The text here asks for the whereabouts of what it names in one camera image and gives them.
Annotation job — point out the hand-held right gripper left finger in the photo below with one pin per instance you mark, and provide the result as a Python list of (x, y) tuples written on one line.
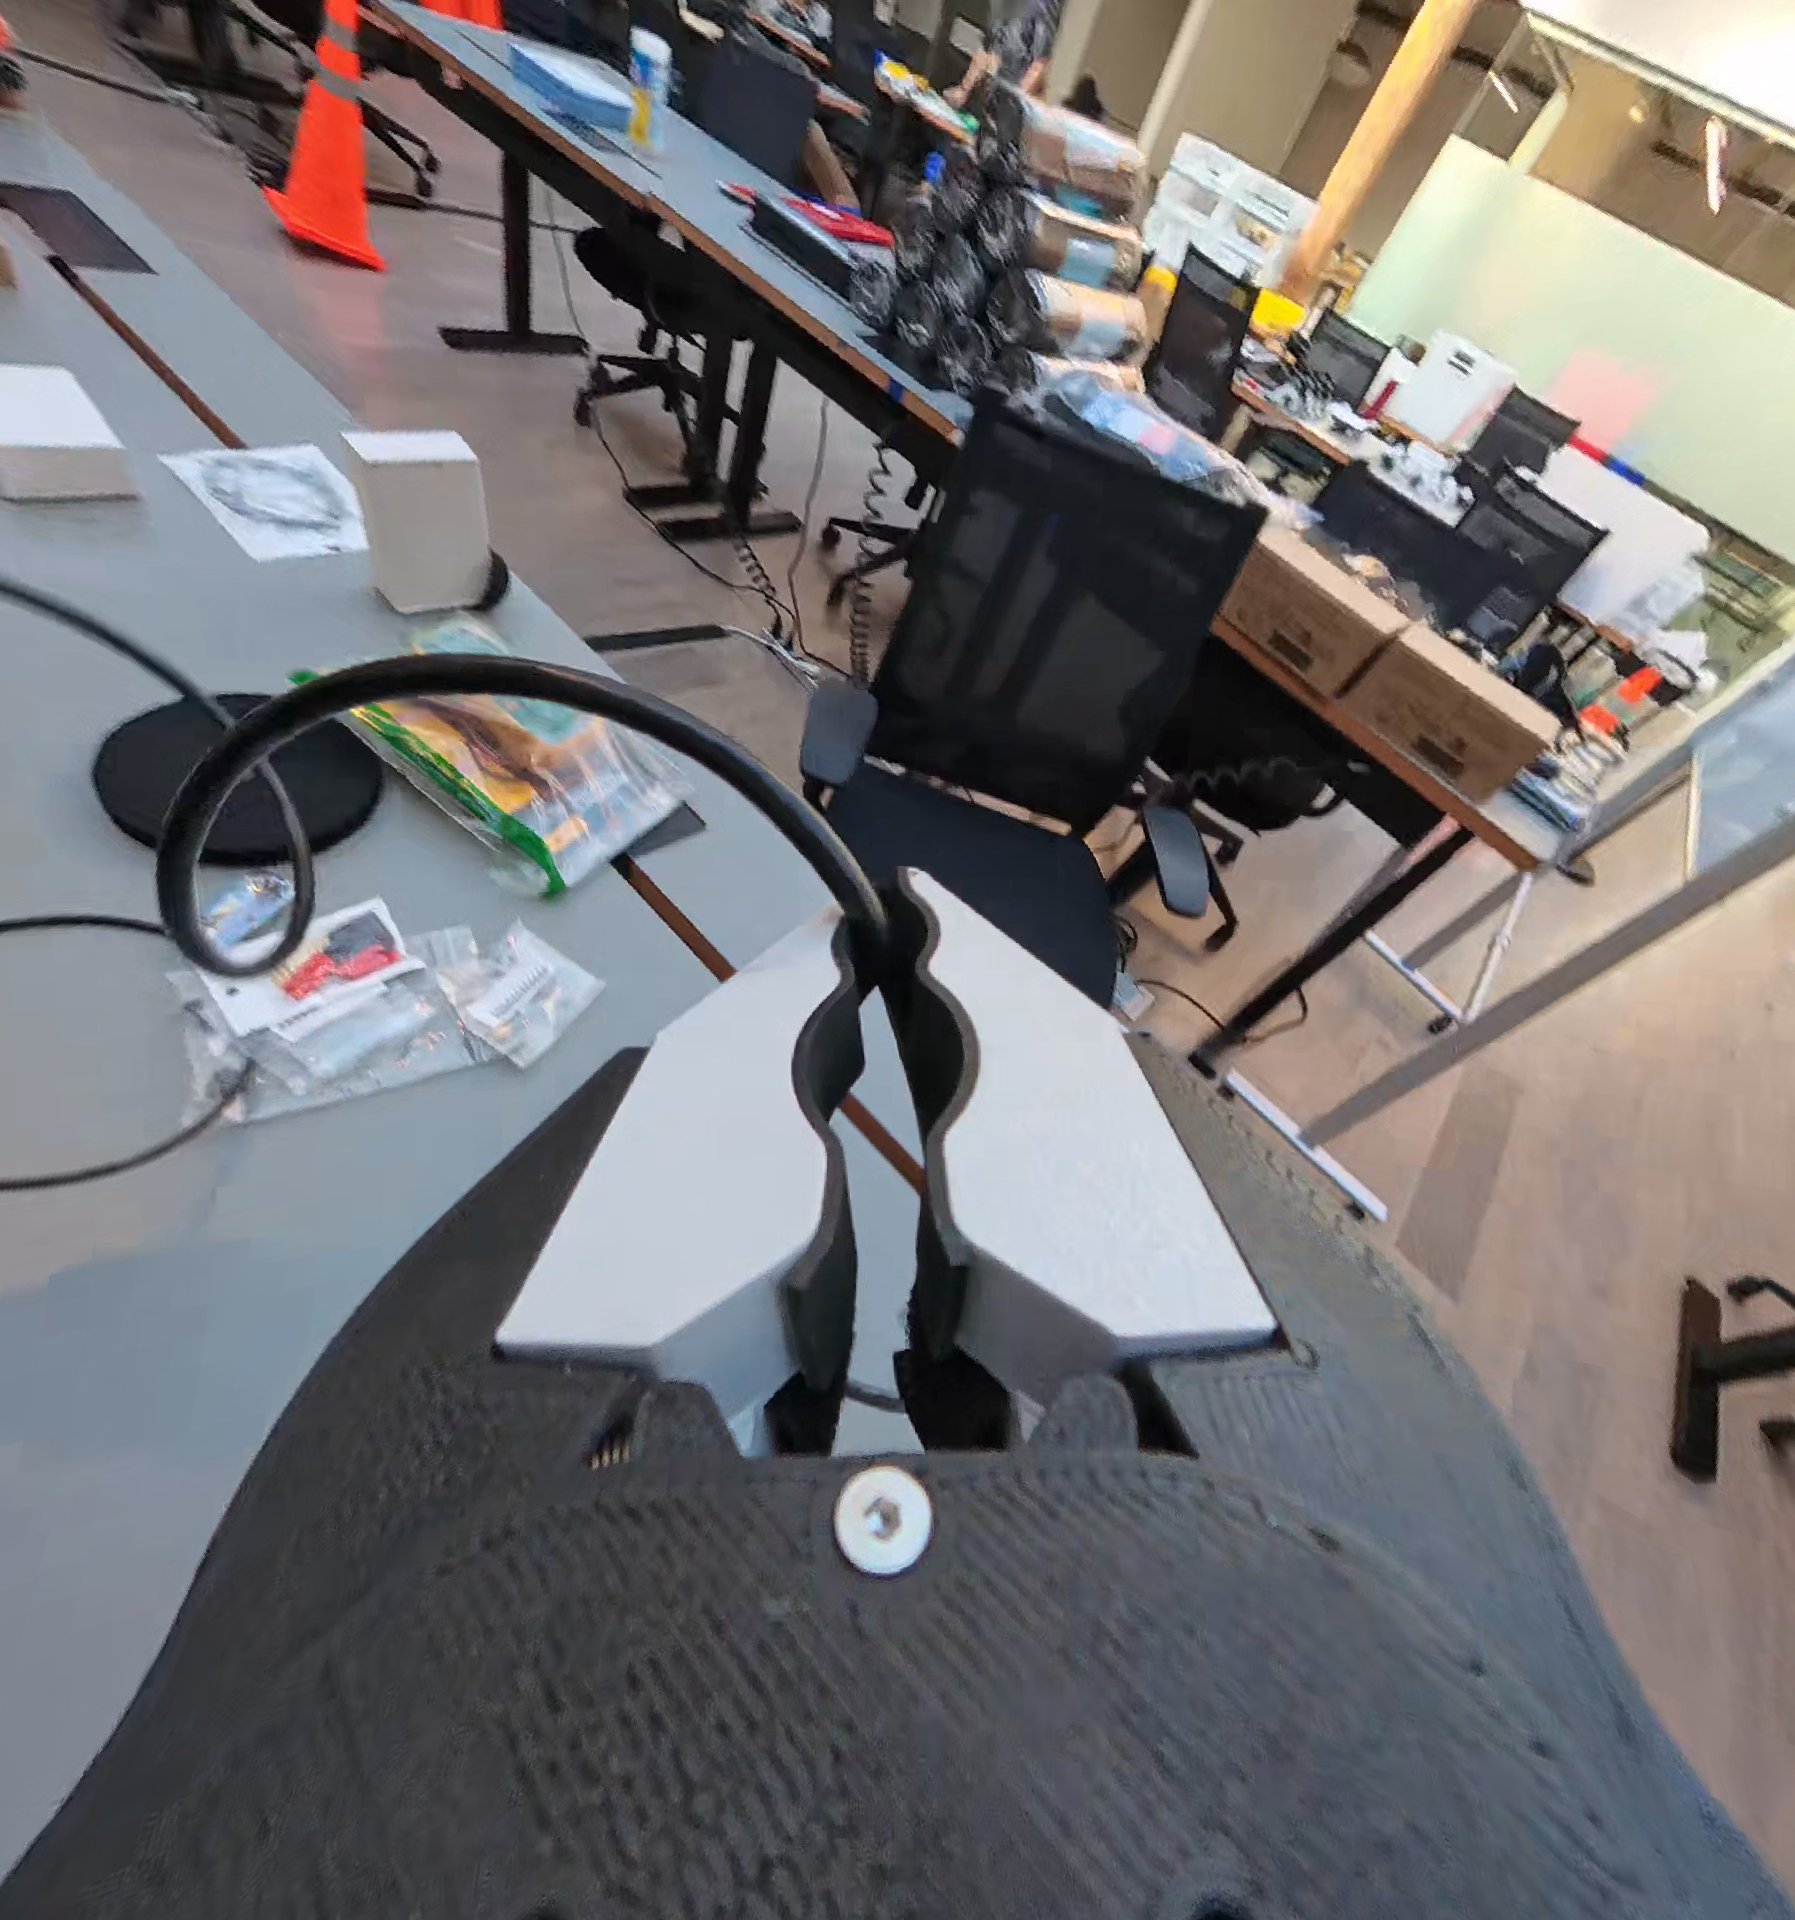
[(658, 1199)]

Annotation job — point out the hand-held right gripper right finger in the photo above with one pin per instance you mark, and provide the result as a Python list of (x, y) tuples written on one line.
[(1092, 1199)]

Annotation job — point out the black desk foot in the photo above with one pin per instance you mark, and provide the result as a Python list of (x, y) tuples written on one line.
[(1697, 1379)]

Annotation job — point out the grey desk with wooden edge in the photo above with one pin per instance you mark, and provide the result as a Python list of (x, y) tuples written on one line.
[(658, 188)]

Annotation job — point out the clear bag of white parts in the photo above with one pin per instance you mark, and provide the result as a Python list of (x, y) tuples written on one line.
[(522, 998)]

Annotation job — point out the clear bag of metal parts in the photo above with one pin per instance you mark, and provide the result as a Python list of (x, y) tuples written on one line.
[(341, 1065)]

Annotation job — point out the clear bag with red label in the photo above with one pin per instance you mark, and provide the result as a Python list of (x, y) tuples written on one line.
[(341, 961)]

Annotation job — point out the clear snack bag green edge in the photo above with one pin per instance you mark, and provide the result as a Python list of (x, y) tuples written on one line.
[(537, 780)]

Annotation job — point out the brown cardboard box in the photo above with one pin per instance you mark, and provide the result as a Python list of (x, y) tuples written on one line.
[(1454, 719), (1304, 615)]

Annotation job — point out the black velcro tape roll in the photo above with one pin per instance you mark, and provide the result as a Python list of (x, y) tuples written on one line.
[(149, 780)]

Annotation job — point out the upright white cardboard box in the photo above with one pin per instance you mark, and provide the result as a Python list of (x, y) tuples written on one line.
[(419, 523)]

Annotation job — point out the white appliance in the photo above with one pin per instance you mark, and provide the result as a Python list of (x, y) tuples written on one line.
[(1454, 390)]

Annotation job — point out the stack of wrapped rolls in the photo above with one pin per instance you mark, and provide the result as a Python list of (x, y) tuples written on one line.
[(987, 271)]

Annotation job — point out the flat white cardboard box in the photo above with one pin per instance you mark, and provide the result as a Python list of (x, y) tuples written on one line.
[(28, 429)]

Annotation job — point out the orange traffic cone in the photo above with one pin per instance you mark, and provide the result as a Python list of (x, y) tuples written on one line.
[(332, 164)]

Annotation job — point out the black laptop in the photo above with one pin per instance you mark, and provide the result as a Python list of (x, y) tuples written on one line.
[(755, 113)]

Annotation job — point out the wooden pillar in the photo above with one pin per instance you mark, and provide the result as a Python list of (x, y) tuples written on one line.
[(1385, 136)]

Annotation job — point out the white bottle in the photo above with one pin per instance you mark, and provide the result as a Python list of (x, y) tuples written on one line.
[(651, 89)]

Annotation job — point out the blue box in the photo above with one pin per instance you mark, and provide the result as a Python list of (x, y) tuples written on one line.
[(575, 83)]

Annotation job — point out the white metal stand frame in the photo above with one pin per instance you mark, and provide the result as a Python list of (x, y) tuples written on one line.
[(1589, 974)]

